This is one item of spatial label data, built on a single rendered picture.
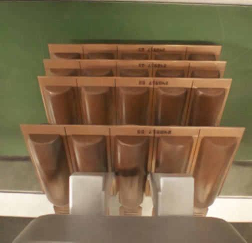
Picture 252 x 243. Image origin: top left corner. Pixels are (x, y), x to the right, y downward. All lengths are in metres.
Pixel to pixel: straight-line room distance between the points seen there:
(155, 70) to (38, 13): 0.08
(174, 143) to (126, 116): 0.04
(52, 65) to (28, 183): 0.13
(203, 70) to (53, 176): 0.10
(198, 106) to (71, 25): 0.09
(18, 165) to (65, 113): 0.13
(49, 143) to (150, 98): 0.06
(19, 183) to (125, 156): 0.16
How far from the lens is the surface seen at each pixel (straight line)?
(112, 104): 0.19
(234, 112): 0.27
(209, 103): 0.19
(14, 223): 0.39
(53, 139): 0.16
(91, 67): 0.20
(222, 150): 0.16
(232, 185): 0.30
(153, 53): 0.21
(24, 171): 0.31
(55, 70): 0.20
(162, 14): 0.21
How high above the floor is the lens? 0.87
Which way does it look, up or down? 44 degrees down
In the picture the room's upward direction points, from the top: 175 degrees counter-clockwise
